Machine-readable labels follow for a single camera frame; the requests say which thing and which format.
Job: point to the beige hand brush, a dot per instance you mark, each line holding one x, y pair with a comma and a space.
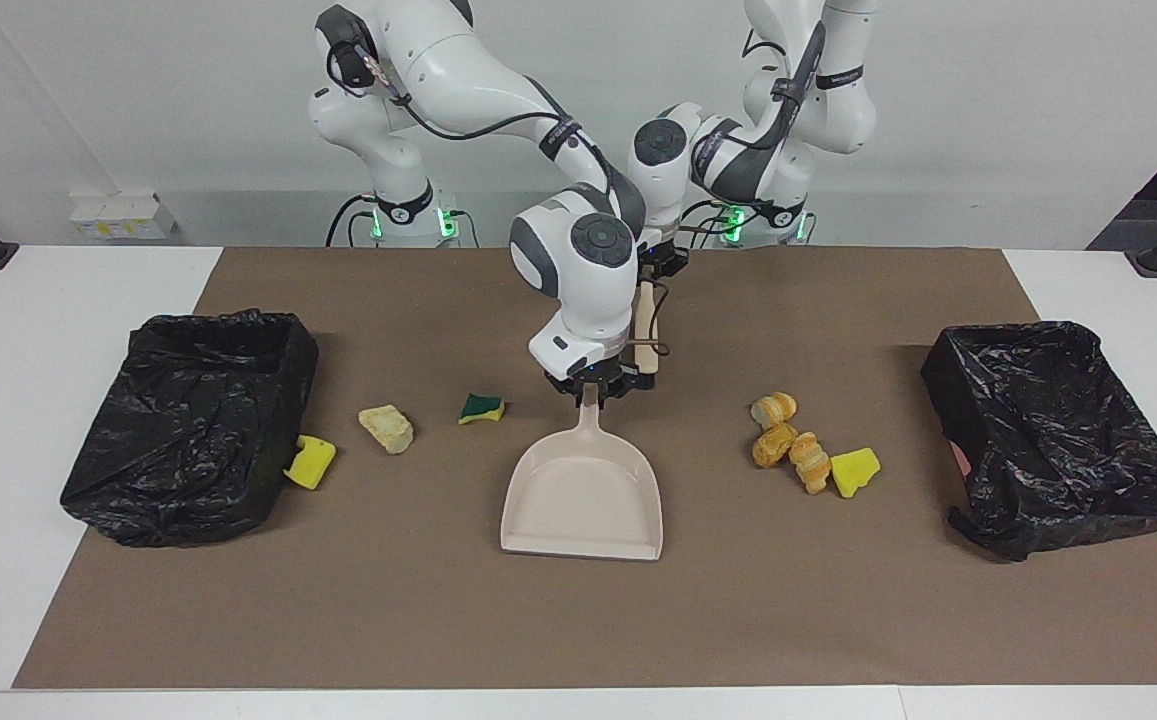
646, 320

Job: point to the yellow sponge block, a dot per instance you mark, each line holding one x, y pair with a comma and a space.
310, 463

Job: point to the yellow sponge wedge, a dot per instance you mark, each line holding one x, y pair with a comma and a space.
855, 473

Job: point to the white wall socket box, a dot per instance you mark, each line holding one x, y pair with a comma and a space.
118, 215

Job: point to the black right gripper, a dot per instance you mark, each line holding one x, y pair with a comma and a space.
563, 378

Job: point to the brown table mat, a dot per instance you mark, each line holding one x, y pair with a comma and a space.
438, 600

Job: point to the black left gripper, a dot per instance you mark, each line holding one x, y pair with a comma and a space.
666, 262

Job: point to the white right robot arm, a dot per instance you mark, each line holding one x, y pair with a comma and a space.
468, 70

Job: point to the brown bread roll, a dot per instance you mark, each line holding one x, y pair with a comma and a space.
773, 446

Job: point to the small striped bread bun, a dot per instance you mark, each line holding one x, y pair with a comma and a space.
773, 408

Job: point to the long twisted croissant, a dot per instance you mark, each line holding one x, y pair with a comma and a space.
811, 463

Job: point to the black bag lined pink bin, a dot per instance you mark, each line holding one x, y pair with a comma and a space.
1058, 430

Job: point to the beige plastic dustpan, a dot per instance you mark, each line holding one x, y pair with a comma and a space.
583, 500

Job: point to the green and yellow sponge piece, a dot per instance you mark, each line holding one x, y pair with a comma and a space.
481, 408

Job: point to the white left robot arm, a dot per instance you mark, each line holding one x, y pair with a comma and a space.
818, 100

